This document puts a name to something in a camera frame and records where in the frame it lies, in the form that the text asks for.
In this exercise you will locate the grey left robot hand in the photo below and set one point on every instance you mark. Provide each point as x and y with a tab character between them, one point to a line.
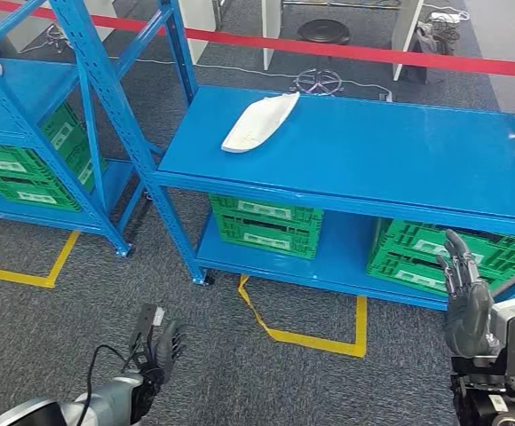
168	347

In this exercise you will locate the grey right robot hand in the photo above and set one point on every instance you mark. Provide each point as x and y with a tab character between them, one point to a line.
466	317

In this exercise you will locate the white plastic shell part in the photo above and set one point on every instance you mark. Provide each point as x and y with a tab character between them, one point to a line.
260	123

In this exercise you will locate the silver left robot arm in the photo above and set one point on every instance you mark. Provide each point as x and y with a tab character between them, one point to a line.
106	400

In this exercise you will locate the blue metal shelf rack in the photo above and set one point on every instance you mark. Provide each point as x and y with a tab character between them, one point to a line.
373	153
31	88

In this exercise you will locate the green plastic crate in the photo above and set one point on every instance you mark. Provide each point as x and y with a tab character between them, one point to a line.
408	258
17	154
266	226

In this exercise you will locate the white panel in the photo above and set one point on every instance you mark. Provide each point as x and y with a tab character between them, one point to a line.
204	20
270	35
406	35

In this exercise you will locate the white power strip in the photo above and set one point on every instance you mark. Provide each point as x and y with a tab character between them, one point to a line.
446	17

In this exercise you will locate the chrome chair base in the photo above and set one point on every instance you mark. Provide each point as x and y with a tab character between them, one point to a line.
319	82

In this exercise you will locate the black round base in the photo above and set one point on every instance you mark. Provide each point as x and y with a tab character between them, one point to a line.
324	30

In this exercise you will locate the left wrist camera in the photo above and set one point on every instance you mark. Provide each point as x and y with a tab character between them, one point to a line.
144	320

